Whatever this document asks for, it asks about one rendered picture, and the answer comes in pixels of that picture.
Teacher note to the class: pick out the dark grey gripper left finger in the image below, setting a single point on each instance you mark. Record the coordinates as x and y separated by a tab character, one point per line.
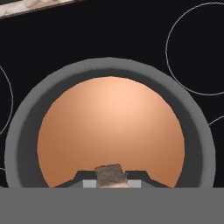
83	178

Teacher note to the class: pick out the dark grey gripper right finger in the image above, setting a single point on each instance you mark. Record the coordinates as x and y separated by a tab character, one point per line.
140	178

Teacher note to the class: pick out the brown sugar cube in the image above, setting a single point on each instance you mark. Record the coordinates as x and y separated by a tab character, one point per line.
111	175

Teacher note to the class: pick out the grey saucepan with hot chocolate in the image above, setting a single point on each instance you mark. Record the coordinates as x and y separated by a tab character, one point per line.
110	125

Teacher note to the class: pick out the black hob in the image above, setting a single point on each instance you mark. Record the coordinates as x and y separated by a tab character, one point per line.
58	38

